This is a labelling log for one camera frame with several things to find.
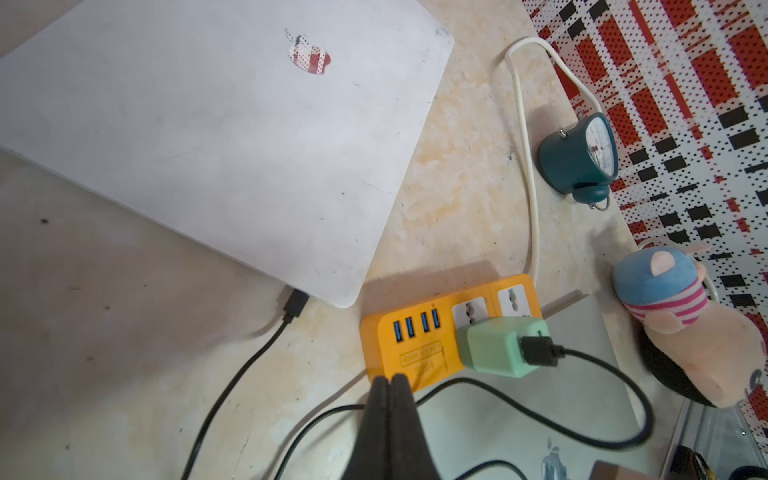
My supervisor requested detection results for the white power cord right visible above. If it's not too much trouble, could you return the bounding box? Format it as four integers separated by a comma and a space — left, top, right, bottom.
503, 35, 604, 283

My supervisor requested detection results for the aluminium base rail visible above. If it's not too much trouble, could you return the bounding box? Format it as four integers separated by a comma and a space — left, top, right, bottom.
661, 400, 767, 479

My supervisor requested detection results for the plush doll striped hat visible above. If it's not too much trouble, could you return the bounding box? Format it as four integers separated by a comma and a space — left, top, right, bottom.
612, 243, 767, 408

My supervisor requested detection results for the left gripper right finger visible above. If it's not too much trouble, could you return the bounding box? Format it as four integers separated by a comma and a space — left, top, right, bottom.
388, 374, 440, 480

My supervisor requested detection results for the black cable laptop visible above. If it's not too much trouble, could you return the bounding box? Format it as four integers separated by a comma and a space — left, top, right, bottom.
179, 289, 311, 480
272, 335, 655, 480

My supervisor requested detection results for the green usb charger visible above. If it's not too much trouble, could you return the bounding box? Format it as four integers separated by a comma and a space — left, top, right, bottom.
457, 317, 559, 378

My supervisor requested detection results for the orange power strip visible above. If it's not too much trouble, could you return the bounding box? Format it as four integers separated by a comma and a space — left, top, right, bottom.
360, 274, 542, 392

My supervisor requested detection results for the silver laptop front right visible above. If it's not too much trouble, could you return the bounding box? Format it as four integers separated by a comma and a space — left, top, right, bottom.
419, 294, 684, 479

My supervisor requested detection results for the white laptop back right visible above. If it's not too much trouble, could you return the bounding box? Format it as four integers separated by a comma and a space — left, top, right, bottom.
1, 1, 454, 308

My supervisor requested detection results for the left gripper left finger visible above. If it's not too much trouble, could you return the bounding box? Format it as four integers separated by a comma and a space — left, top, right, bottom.
342, 377, 391, 480

